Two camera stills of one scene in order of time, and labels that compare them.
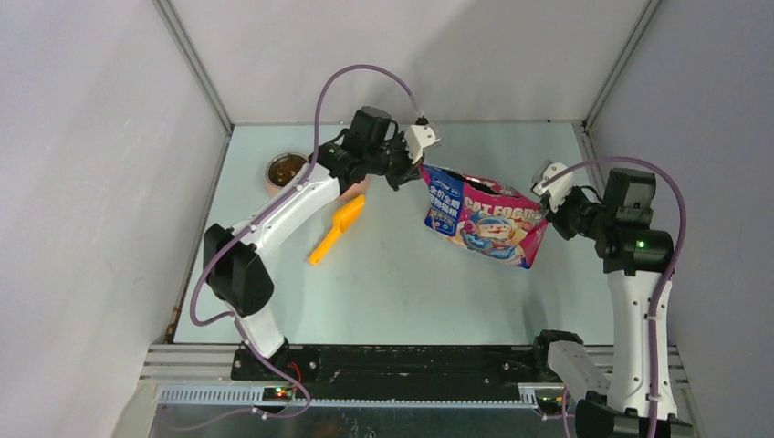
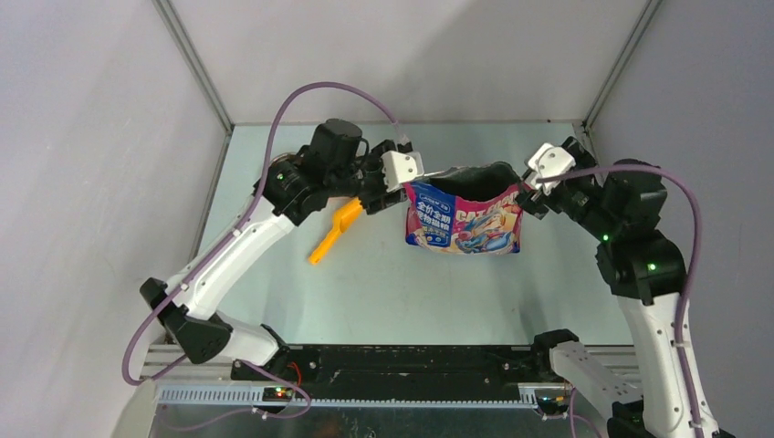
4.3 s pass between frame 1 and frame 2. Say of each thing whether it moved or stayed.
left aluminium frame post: stayed
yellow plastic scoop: stayed
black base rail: stayed
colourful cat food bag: moved
